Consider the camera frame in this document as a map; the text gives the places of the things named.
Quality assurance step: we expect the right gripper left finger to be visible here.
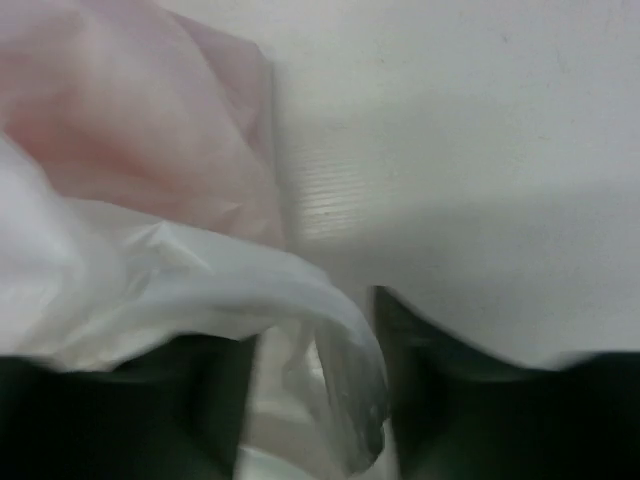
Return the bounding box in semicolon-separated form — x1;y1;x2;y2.
1;335;257;480

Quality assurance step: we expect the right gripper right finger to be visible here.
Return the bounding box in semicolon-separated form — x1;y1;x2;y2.
372;286;639;479

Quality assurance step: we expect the white plastic bag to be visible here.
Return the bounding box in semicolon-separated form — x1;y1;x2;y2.
1;1;389;476

